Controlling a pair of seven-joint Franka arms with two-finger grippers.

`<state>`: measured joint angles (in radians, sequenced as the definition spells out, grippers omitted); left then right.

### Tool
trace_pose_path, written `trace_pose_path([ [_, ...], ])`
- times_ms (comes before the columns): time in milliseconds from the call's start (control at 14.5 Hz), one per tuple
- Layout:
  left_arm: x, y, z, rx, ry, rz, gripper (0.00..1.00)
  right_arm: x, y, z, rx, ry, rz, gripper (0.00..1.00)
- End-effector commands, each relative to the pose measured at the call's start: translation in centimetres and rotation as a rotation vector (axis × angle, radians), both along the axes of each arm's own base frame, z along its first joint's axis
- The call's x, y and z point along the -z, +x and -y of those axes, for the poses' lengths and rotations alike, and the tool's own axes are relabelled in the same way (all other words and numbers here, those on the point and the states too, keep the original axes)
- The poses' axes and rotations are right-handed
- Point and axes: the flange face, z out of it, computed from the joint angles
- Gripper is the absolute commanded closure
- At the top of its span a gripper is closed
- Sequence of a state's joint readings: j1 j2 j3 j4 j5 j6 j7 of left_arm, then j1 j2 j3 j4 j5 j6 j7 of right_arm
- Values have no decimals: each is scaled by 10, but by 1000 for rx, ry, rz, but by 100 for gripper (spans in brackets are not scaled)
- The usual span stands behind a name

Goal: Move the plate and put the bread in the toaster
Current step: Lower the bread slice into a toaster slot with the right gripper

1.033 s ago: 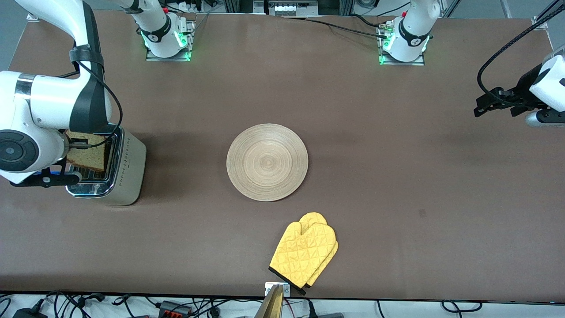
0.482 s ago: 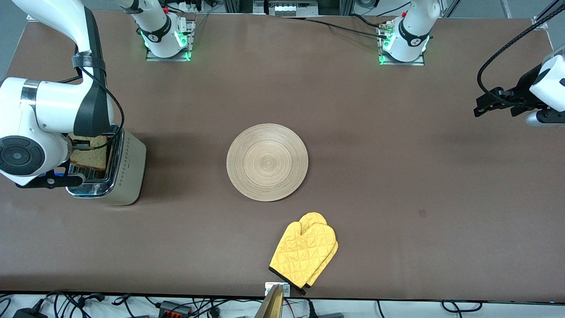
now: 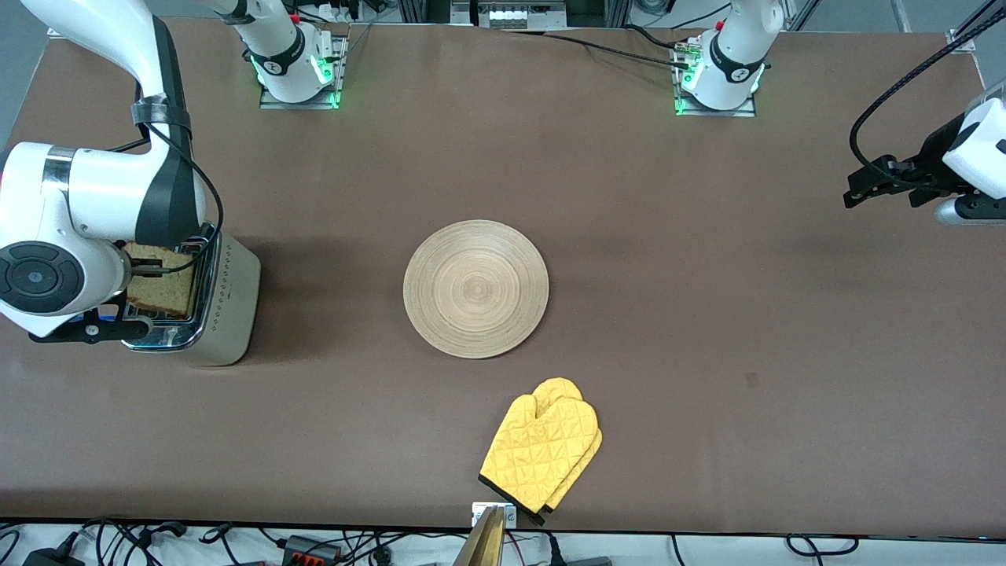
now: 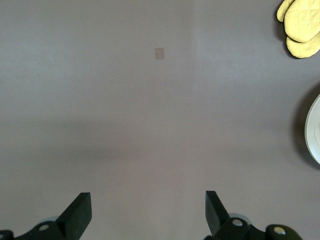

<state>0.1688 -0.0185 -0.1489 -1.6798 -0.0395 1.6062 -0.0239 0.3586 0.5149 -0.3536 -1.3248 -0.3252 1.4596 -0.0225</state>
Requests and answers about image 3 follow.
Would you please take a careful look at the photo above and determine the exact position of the silver two-slot toaster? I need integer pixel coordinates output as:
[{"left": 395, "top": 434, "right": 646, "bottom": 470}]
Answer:
[{"left": 118, "top": 222, "right": 263, "bottom": 368}]

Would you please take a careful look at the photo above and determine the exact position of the small metal clamp bracket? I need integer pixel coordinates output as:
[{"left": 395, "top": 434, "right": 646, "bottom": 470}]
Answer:
[{"left": 471, "top": 502, "right": 518, "bottom": 528}]

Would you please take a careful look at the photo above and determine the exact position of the yellow quilted oven mitt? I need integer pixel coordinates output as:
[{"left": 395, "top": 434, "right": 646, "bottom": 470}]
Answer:
[
  {"left": 531, "top": 377, "right": 604, "bottom": 513},
  {"left": 479, "top": 393, "right": 599, "bottom": 526}
]

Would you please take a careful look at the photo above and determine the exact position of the black looped floor cable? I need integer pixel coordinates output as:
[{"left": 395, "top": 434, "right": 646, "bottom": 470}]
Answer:
[{"left": 785, "top": 534, "right": 859, "bottom": 557}]

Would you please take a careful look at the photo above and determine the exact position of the black connector with orange levers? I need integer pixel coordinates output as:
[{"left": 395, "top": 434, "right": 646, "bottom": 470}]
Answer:
[{"left": 281, "top": 535, "right": 345, "bottom": 566}]

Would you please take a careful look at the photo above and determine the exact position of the black cable on table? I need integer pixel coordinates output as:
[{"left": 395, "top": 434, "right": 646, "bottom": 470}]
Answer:
[{"left": 541, "top": 31, "right": 686, "bottom": 68}]

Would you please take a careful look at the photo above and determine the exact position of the black power adapter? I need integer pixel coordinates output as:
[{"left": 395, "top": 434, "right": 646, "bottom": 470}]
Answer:
[{"left": 21, "top": 546, "right": 84, "bottom": 566}]

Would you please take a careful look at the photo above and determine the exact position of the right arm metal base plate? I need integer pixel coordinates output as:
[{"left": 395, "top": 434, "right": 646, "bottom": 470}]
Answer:
[{"left": 259, "top": 34, "right": 349, "bottom": 110}]

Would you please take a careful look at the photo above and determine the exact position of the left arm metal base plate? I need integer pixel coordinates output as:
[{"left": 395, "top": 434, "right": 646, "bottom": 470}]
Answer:
[{"left": 674, "top": 38, "right": 758, "bottom": 118}]

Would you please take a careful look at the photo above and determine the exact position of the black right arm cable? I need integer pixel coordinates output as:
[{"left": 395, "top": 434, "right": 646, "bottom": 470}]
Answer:
[{"left": 108, "top": 101, "right": 226, "bottom": 276}]

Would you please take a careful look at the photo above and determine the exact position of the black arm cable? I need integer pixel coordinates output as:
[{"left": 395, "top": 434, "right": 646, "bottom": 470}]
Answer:
[
  {"left": 848, "top": 4, "right": 1006, "bottom": 189},
  {"left": 108, "top": 101, "right": 226, "bottom": 276}
]

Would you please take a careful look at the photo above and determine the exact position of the black right camera bracket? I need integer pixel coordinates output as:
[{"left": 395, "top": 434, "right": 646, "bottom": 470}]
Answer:
[{"left": 29, "top": 313, "right": 152, "bottom": 345}]

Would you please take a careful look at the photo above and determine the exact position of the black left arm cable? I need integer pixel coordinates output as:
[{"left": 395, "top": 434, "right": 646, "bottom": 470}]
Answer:
[{"left": 848, "top": 4, "right": 1006, "bottom": 189}]

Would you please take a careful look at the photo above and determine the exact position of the slice of brown-crust bread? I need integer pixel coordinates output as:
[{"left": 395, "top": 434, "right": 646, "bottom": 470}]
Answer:
[{"left": 123, "top": 241, "right": 196, "bottom": 320}]

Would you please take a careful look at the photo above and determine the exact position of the golden wooden stand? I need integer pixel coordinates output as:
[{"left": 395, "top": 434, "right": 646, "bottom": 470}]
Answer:
[{"left": 451, "top": 506, "right": 509, "bottom": 566}]

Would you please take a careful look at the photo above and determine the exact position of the white power strip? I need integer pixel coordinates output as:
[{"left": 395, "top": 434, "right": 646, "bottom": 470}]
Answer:
[{"left": 475, "top": 0, "right": 568, "bottom": 31}]

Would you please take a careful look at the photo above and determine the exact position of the round wooden plate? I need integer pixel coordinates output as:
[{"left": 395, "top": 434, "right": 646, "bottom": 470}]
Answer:
[{"left": 402, "top": 219, "right": 550, "bottom": 360}]

